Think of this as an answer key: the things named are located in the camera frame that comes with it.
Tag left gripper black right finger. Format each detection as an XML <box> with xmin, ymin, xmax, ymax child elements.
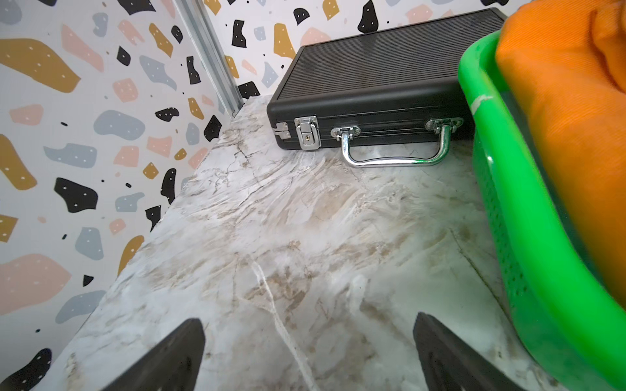
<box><xmin>412</xmin><ymin>312</ymin><xmax>521</xmax><ymax>391</ymax></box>

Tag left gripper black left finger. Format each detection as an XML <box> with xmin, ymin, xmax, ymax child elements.
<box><xmin>105</xmin><ymin>318</ymin><xmax>205</xmax><ymax>390</ymax></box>

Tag green plastic basket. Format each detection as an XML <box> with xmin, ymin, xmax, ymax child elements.
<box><xmin>458</xmin><ymin>33</ymin><xmax>625</xmax><ymax>390</ymax></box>

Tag aluminium corner post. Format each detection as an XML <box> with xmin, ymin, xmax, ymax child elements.
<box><xmin>174</xmin><ymin>0</ymin><xmax>245</xmax><ymax>118</ymax></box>

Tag orange pants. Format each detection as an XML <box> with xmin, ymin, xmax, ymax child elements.
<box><xmin>496</xmin><ymin>1</ymin><xmax>625</xmax><ymax>303</ymax></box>

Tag black case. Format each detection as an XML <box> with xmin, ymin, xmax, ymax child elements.
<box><xmin>267</xmin><ymin>7</ymin><xmax>506</xmax><ymax>168</ymax></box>

